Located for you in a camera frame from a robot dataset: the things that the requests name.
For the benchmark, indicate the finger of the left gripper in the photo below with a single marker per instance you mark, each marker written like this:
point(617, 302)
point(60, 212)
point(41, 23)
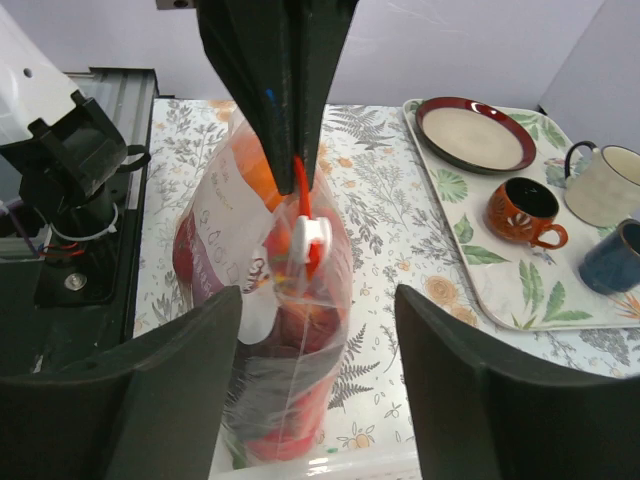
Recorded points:
point(246, 43)
point(318, 29)

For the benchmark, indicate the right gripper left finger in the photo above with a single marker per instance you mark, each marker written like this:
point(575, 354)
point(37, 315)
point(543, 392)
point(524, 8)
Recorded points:
point(149, 408)

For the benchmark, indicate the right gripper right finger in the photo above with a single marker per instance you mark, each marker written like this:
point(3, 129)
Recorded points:
point(483, 409)

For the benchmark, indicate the white plastic basket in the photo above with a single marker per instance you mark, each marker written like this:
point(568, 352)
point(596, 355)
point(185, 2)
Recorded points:
point(357, 464)

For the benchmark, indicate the clear zip top bag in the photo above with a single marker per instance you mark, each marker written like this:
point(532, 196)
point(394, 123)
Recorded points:
point(294, 269)

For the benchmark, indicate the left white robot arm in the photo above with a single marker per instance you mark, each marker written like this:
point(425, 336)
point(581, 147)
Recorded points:
point(62, 142)

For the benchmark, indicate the fake whole orange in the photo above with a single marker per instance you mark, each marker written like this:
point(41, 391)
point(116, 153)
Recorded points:
point(255, 170)

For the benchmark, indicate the floral serving tray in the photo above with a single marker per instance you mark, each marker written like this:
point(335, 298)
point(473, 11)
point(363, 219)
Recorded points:
point(498, 174)

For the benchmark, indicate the red rimmed plate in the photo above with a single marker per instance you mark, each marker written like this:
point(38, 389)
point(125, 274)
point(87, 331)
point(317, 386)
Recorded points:
point(474, 136)

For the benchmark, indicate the floral table mat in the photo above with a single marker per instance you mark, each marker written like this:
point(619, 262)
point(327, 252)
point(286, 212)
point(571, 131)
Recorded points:
point(398, 235)

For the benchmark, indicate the dark blue cup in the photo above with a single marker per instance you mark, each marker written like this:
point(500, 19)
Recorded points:
point(612, 266)

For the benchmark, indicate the orange patterned cup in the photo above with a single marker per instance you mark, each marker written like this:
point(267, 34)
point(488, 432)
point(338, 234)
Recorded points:
point(522, 210)

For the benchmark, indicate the cream enamel mug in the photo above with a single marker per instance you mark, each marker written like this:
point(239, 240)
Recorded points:
point(607, 190)

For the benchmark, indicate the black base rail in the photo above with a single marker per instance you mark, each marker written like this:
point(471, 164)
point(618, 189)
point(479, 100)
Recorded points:
point(67, 296)

